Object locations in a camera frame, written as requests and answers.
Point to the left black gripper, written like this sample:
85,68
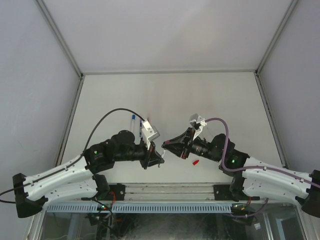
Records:
148,155

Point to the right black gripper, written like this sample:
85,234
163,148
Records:
187,143

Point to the blue white marker pen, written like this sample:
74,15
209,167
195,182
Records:
132,123

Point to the blue gel pen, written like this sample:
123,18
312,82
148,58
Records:
140,129

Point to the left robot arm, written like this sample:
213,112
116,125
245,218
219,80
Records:
81,177

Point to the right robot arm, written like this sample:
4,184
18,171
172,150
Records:
251,177

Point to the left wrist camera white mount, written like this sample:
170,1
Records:
149,133

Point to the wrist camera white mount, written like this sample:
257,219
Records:
149,133
198,123

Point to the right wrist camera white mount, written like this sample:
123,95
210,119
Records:
198,123

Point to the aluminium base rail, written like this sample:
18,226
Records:
170,191

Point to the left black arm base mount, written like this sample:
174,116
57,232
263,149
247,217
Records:
118,190

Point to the blue cable duct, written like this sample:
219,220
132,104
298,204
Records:
142,208

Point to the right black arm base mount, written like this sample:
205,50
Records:
222,193

